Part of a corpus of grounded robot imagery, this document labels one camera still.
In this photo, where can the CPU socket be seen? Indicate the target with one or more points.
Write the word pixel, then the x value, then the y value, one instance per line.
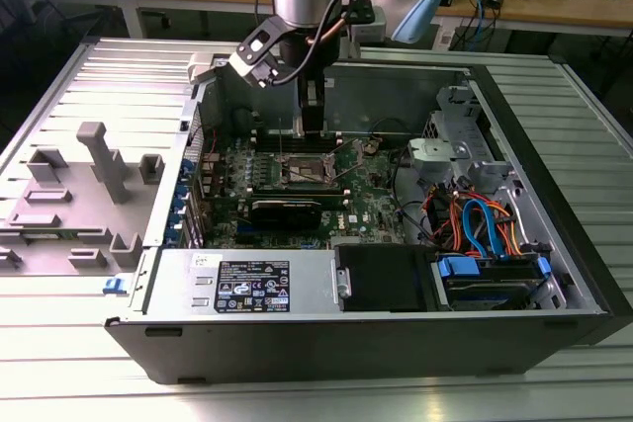
pixel 306 170

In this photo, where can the silver perforated drive cage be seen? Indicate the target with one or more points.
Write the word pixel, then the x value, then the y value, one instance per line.
pixel 455 110

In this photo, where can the blue card retainer clip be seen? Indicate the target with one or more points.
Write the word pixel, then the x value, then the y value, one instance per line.
pixel 177 215
pixel 175 235
pixel 182 194
pixel 186 168

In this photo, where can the perforated case grille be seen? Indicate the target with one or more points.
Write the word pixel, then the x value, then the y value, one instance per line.
pixel 197 236

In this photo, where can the grey case release latch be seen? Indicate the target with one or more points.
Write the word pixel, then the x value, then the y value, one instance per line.
pixel 200 66

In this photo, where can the silver power supply unit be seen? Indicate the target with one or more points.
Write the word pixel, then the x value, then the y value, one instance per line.
pixel 178 283

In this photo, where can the blue plastic latch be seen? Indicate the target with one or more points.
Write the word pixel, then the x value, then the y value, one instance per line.
pixel 113 286

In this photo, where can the round coin cell battery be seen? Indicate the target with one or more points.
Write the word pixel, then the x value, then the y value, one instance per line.
pixel 372 146

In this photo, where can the grey parts rack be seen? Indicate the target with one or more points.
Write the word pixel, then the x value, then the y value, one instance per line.
pixel 74 214

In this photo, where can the blue expansion slot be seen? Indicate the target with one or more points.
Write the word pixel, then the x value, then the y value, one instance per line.
pixel 246 232

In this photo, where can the silver metal bracket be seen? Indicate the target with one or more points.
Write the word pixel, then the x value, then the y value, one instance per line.
pixel 435 155

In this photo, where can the black RAM slot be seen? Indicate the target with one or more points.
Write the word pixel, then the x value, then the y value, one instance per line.
pixel 269 146
pixel 332 197
pixel 269 133
pixel 297 186
pixel 297 192
pixel 269 142
pixel 269 137

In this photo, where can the black PC case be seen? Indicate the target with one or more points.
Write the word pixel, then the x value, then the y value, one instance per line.
pixel 346 353

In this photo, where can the grey camera box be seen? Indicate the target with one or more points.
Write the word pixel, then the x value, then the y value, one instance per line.
pixel 371 26

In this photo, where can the green motherboard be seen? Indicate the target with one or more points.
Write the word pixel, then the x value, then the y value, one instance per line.
pixel 366 204

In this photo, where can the white camera on black bracket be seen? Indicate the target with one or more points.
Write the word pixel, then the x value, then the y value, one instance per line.
pixel 247 63

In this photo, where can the black graphics card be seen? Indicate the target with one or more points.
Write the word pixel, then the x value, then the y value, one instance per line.
pixel 284 217

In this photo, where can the small black adapter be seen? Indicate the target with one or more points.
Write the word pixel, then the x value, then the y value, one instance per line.
pixel 493 1

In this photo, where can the metal locking lever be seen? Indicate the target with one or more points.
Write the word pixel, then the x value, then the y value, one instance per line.
pixel 281 138
pixel 352 163

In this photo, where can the black plastic drive shroud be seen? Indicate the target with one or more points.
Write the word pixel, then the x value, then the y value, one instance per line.
pixel 386 278

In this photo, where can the hard disk in blue carrier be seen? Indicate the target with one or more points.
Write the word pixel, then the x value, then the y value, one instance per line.
pixel 457 266

